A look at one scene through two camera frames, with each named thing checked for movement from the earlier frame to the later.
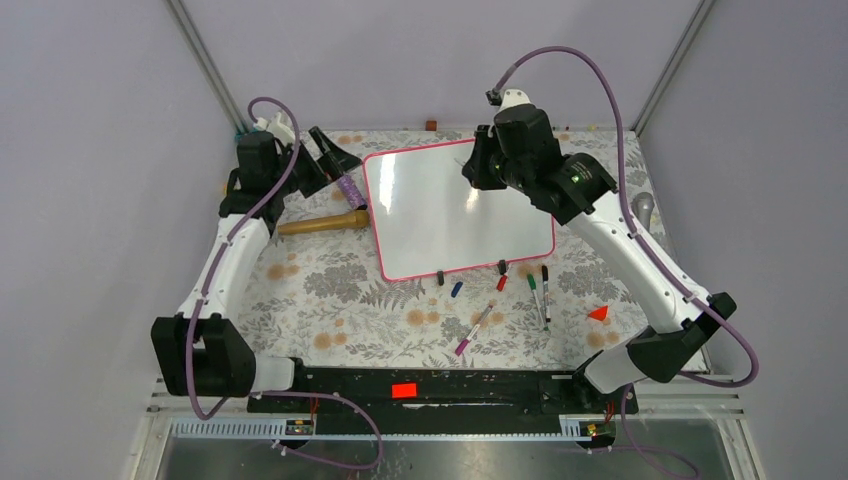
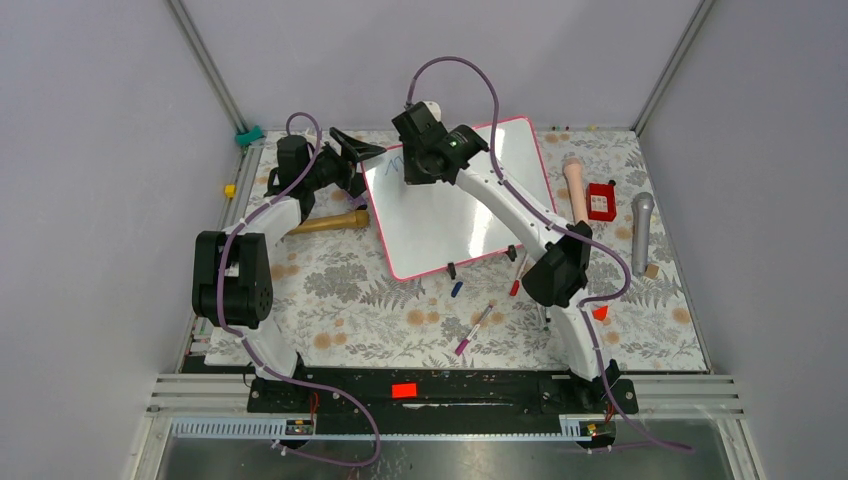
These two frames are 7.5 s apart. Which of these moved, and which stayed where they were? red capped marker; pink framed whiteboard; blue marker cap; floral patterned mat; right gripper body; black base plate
Moved: red capped marker; right gripper body
Stayed: floral patterned mat; blue marker cap; black base plate; pink framed whiteboard
